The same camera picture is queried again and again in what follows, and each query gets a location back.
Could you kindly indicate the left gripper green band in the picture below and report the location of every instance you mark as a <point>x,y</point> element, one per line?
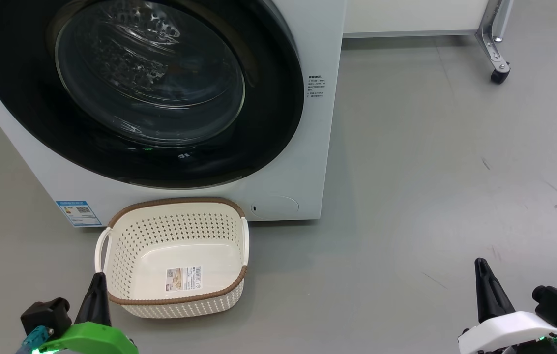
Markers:
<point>91,339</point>

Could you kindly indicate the blue energy label sticker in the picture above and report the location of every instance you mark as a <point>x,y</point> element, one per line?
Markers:
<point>79,213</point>

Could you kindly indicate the cream perforated laundry basket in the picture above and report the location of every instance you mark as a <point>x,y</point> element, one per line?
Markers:
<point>170,305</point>

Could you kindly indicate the dark round glass washer door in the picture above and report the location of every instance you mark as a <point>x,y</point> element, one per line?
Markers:
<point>22,98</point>

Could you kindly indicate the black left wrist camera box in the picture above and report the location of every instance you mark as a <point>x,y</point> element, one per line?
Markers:
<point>44,317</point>

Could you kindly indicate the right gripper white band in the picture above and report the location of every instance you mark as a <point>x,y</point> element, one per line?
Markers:
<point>504,332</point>

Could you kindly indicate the white front-load washing machine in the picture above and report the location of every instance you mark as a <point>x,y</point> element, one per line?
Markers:
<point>307,172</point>

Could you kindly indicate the basket product label sticker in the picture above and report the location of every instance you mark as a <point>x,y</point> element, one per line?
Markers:
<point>184,279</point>

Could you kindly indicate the white partition panel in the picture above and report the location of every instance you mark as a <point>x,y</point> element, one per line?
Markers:
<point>406,14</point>

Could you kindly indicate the round washer filter cover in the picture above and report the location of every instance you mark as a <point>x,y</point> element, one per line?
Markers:
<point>278,207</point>

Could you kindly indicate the metal leg with caster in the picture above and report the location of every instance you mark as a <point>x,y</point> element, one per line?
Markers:
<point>499,76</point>

